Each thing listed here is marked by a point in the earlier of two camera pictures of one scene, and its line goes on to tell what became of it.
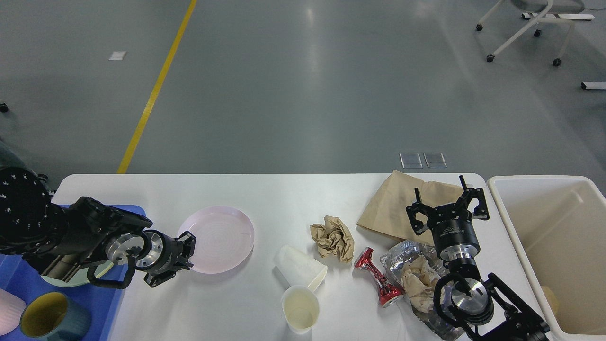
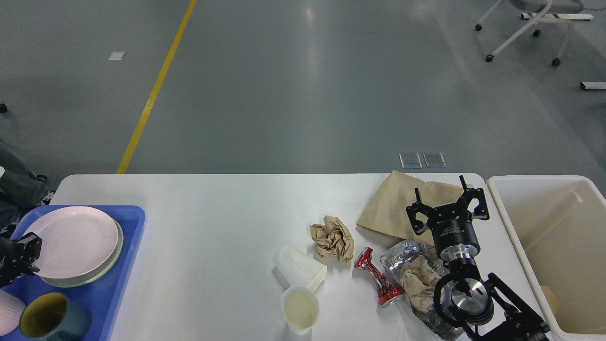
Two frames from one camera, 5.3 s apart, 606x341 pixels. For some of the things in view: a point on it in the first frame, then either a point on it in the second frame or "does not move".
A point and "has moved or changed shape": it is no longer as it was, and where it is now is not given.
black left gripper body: [160, 254] → [11, 259]
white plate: [225, 238] has moved or changed shape
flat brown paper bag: [387, 213] does not move
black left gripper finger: [189, 240] → [29, 247]
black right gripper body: [454, 233] does not move
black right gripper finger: [419, 228] does not move
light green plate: [82, 277] does not move
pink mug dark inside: [12, 307] does not move
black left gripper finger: [153, 280] → [25, 269]
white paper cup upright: [300, 307] does not move
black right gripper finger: [460, 210] does not move
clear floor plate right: [435, 160] does not move
